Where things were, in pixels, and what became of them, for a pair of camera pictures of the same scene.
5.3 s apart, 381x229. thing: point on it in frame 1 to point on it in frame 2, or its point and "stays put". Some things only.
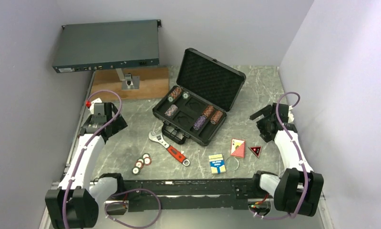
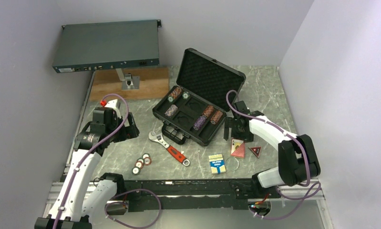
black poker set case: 195,108 stays put
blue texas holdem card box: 217,164 stays put
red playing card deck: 238,148 stays put
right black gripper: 266,112 to 230,122
